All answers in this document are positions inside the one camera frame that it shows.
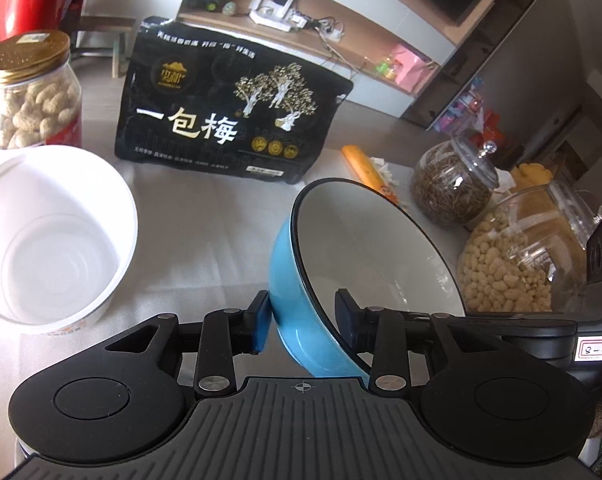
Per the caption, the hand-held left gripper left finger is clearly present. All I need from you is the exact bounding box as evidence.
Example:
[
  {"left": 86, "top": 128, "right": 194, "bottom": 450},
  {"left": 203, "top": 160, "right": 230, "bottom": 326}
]
[{"left": 106, "top": 290, "right": 272, "bottom": 397}]

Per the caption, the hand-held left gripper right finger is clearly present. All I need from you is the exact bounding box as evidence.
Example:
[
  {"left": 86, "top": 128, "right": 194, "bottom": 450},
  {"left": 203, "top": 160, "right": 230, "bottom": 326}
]
[{"left": 334, "top": 289, "right": 502, "bottom": 394}]

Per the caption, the blue enamel bowl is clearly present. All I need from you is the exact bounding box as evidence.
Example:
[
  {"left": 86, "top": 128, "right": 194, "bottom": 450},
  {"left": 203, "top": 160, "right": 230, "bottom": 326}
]
[{"left": 268, "top": 178, "right": 467, "bottom": 379}]

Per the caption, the glass jar of peanut kernels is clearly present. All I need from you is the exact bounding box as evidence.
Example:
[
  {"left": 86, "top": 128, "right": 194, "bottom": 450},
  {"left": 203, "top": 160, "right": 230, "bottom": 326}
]
[{"left": 456, "top": 180, "right": 602, "bottom": 317}]

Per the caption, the white tablecloth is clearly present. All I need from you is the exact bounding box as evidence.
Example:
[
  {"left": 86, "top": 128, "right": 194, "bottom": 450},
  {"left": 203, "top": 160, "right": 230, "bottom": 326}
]
[{"left": 0, "top": 55, "right": 482, "bottom": 461}]

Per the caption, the yellow snack packet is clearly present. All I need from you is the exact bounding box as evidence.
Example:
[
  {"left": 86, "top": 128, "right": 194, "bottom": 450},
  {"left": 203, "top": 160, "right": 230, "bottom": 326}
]
[{"left": 508, "top": 162, "right": 555, "bottom": 192}]

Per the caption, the orange snack packet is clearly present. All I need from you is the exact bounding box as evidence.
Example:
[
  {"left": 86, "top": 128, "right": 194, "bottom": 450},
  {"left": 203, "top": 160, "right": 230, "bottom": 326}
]
[{"left": 341, "top": 144, "right": 400, "bottom": 206}]

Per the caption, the white crumpled tissue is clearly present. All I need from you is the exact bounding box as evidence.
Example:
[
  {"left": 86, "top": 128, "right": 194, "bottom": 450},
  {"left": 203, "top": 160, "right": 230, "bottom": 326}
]
[{"left": 370, "top": 156, "right": 412, "bottom": 208}]

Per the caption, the glass jar of dark tea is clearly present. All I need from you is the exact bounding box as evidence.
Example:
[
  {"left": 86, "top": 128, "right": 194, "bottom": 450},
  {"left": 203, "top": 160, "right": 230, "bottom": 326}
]
[{"left": 410, "top": 136, "right": 502, "bottom": 229}]

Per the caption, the black snack bag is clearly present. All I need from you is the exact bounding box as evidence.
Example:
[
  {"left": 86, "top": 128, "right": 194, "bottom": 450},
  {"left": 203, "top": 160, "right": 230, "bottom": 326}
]
[{"left": 114, "top": 16, "right": 355, "bottom": 186}]

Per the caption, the white plastic bowl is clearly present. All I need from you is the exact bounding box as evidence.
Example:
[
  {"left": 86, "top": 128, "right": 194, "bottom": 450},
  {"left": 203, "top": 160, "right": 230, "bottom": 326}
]
[{"left": 0, "top": 146, "right": 140, "bottom": 339}]

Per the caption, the pink paper bag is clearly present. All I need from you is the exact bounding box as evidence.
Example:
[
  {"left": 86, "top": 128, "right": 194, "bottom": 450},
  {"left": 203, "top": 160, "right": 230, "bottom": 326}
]
[{"left": 380, "top": 42, "right": 440, "bottom": 94}]

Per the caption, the white and wood TV cabinet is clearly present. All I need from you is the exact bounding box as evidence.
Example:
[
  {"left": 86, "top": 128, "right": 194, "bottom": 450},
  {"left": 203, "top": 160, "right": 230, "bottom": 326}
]
[{"left": 178, "top": 0, "right": 457, "bottom": 122}]

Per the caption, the white power strip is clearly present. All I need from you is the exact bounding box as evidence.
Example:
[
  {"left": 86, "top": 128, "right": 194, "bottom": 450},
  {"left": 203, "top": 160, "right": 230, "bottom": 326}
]
[{"left": 315, "top": 17, "right": 345, "bottom": 44}]

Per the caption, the white router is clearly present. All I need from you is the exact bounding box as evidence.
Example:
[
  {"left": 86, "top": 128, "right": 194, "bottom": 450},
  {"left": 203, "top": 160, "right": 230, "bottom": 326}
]
[{"left": 248, "top": 0, "right": 308, "bottom": 29}]

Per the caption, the peanut jar with gold lid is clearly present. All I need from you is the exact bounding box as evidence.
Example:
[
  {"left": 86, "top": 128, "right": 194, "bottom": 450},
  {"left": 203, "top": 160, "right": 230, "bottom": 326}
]
[{"left": 0, "top": 30, "right": 84, "bottom": 171}]

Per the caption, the dark wooden stool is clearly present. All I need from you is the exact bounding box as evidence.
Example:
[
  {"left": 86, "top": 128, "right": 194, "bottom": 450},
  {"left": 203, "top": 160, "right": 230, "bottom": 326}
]
[{"left": 73, "top": 15, "right": 137, "bottom": 79}]

